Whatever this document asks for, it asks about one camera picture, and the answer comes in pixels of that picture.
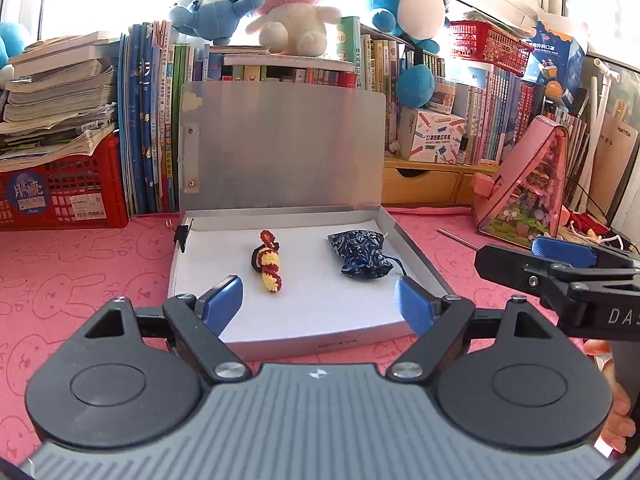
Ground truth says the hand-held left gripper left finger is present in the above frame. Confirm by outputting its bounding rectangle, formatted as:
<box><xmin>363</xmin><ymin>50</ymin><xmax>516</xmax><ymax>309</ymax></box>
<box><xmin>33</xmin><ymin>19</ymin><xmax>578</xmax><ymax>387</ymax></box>
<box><xmin>82</xmin><ymin>275</ymin><xmax>253</xmax><ymax>382</ymax></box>

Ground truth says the red plastic basket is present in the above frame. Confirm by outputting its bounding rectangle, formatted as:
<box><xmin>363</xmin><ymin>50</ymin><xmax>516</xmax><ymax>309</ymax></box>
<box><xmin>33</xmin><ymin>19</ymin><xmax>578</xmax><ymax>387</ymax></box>
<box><xmin>450</xmin><ymin>20</ymin><xmax>535</xmax><ymax>78</ymax></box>

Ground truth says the grey cardboard box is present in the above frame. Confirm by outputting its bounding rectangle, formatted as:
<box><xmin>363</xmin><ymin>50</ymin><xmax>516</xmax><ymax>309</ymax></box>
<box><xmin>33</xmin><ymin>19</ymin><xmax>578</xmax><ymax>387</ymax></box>
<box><xmin>167</xmin><ymin>80</ymin><xmax>456</xmax><ymax>361</ymax></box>

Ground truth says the pink white sheep plush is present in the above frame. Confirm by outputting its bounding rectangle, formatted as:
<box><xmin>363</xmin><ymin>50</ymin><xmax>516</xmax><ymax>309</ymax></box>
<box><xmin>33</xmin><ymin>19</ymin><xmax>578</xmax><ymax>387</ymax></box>
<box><xmin>245</xmin><ymin>0</ymin><xmax>343</xmax><ymax>56</ymax></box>

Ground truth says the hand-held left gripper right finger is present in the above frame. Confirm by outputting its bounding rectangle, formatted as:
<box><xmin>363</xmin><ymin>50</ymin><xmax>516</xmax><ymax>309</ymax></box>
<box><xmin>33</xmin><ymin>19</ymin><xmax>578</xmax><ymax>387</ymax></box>
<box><xmin>386</xmin><ymin>276</ymin><xmax>556</xmax><ymax>381</ymax></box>

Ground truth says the red yellow crochet toy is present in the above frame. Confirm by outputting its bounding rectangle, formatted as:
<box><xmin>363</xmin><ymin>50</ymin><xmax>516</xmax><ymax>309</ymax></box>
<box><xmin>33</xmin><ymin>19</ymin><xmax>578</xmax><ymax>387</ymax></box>
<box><xmin>251</xmin><ymin>230</ymin><xmax>286</xmax><ymax>293</ymax></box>

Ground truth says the blue elephant plush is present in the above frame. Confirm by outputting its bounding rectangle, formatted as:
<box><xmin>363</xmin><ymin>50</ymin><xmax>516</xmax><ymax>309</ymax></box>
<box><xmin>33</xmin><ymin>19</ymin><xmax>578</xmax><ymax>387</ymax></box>
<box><xmin>168</xmin><ymin>0</ymin><xmax>266</xmax><ymax>46</ymax></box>

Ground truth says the shelf of children's books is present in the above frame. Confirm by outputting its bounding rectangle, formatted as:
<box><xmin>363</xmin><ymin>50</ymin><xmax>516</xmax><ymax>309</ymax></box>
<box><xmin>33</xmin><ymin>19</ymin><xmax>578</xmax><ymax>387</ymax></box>
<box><xmin>360</xmin><ymin>22</ymin><xmax>586</xmax><ymax>166</ymax></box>

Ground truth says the wooden board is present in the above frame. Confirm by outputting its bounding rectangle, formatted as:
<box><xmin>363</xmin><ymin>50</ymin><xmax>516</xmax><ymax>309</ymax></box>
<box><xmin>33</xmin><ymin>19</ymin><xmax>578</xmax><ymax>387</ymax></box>
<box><xmin>597</xmin><ymin>100</ymin><xmax>640</xmax><ymax>221</ymax></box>

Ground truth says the blue white rabbit plush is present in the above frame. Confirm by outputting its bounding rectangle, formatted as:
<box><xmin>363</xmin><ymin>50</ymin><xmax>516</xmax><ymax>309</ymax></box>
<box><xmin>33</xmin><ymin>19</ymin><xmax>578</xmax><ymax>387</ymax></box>
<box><xmin>367</xmin><ymin>0</ymin><xmax>453</xmax><ymax>108</ymax></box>

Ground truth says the red plastic crate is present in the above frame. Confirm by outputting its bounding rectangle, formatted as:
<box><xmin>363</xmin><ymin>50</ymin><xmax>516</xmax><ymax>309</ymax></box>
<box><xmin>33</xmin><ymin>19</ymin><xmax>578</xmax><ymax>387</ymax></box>
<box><xmin>0</xmin><ymin>135</ymin><xmax>130</xmax><ymax>231</ymax></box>

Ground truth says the stack of paper workbooks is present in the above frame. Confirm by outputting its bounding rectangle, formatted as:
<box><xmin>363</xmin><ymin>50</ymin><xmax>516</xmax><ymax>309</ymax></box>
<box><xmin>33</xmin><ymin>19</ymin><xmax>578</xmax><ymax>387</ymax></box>
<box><xmin>0</xmin><ymin>31</ymin><xmax>121</xmax><ymax>171</ymax></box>

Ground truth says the flat stack of thin books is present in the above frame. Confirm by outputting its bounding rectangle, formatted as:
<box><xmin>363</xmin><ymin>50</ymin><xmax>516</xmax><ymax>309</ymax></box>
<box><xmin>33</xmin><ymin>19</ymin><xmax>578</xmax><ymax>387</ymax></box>
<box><xmin>210</xmin><ymin>45</ymin><xmax>353</xmax><ymax>72</ymax></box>

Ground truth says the blue cat plush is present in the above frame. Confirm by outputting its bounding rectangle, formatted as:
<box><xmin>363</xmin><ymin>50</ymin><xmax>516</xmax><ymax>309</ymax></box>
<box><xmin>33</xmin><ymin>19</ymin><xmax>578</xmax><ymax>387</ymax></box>
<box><xmin>0</xmin><ymin>21</ymin><xmax>31</xmax><ymax>86</ymax></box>

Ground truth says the blue patterned drawstring pouch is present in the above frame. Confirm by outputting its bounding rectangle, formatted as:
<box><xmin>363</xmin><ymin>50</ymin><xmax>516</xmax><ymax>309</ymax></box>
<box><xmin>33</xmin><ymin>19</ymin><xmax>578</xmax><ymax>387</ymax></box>
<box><xmin>327</xmin><ymin>229</ymin><xmax>396</xmax><ymax>278</ymax></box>

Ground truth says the black binder clip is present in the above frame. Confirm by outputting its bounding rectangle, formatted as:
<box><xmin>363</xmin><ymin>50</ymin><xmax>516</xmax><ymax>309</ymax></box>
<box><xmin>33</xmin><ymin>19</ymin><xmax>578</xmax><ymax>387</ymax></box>
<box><xmin>172</xmin><ymin>217</ymin><xmax>195</xmax><ymax>253</ymax></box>

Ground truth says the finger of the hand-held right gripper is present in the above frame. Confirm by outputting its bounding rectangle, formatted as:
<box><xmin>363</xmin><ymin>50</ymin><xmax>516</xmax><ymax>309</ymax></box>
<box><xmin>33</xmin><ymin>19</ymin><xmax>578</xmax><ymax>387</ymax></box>
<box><xmin>531</xmin><ymin>236</ymin><xmax>640</xmax><ymax>272</ymax></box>
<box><xmin>474</xmin><ymin>244</ymin><xmax>576</xmax><ymax>311</ymax></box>

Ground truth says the white printed carton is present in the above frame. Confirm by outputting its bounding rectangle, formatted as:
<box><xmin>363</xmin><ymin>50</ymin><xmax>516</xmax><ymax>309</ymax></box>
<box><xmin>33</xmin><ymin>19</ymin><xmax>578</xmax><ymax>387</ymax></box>
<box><xmin>398</xmin><ymin>106</ymin><xmax>466</xmax><ymax>163</ymax></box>

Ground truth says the wooden drawer organiser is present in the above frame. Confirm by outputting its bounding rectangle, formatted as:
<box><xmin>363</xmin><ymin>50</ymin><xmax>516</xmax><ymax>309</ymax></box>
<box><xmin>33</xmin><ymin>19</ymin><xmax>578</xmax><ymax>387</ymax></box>
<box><xmin>382</xmin><ymin>155</ymin><xmax>481</xmax><ymax>206</ymax></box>

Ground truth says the pink rabbit print towel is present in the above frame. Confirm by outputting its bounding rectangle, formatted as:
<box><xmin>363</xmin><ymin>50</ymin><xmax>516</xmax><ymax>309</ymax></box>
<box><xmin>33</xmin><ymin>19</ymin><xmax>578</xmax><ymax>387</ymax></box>
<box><xmin>0</xmin><ymin>205</ymin><xmax>640</xmax><ymax>466</ymax></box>

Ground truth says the small grey box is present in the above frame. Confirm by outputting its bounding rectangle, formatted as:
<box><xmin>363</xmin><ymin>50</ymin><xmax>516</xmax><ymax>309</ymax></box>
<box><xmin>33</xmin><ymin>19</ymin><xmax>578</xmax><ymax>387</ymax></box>
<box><xmin>430</xmin><ymin>80</ymin><xmax>457</xmax><ymax>113</ymax></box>

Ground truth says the metal rod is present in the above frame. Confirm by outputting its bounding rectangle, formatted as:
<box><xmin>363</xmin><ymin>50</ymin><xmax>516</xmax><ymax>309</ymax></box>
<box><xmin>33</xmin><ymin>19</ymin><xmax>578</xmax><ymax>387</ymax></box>
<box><xmin>438</xmin><ymin>228</ymin><xmax>481</xmax><ymax>251</ymax></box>

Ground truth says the row of upright books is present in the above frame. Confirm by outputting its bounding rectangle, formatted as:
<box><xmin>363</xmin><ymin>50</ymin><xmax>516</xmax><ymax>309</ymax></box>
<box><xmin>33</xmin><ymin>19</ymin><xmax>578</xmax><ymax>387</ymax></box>
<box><xmin>119</xmin><ymin>16</ymin><xmax>362</xmax><ymax>216</ymax></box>

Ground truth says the pink triangular toy house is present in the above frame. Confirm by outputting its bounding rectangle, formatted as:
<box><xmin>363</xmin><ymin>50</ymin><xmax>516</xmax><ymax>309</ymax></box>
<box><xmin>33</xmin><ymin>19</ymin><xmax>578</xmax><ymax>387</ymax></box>
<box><xmin>471</xmin><ymin>115</ymin><xmax>571</xmax><ymax>251</ymax></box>

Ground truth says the person's right hand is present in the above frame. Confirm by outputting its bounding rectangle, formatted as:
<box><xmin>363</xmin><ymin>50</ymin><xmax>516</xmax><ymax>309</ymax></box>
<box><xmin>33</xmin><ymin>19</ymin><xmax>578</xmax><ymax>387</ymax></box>
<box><xmin>582</xmin><ymin>339</ymin><xmax>637</xmax><ymax>461</ymax></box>

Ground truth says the blue carton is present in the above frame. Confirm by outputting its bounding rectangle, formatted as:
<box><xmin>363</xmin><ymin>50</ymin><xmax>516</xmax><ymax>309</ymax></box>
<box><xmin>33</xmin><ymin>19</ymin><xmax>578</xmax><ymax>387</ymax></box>
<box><xmin>520</xmin><ymin>21</ymin><xmax>590</xmax><ymax>111</ymax></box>

